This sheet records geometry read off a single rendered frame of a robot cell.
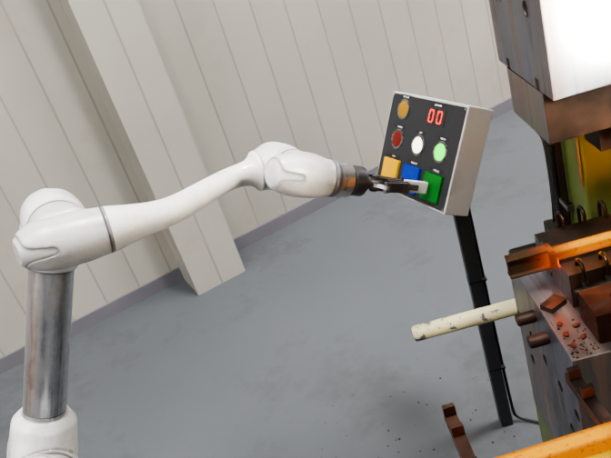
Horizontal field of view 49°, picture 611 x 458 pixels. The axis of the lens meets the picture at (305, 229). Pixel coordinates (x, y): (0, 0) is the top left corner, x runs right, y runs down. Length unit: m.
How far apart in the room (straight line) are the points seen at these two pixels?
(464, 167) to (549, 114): 0.56
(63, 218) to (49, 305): 0.27
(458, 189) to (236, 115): 2.36
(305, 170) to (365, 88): 2.80
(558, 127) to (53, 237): 0.97
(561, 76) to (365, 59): 3.18
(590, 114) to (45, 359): 1.26
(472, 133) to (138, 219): 0.84
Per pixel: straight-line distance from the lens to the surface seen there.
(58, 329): 1.66
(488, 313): 1.92
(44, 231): 1.42
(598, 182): 1.63
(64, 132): 3.71
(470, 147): 1.75
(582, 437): 1.08
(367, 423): 2.62
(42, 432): 1.76
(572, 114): 1.25
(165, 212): 1.46
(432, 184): 1.78
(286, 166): 1.52
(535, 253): 1.42
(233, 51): 3.90
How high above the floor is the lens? 1.78
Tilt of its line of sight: 26 degrees down
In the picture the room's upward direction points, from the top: 19 degrees counter-clockwise
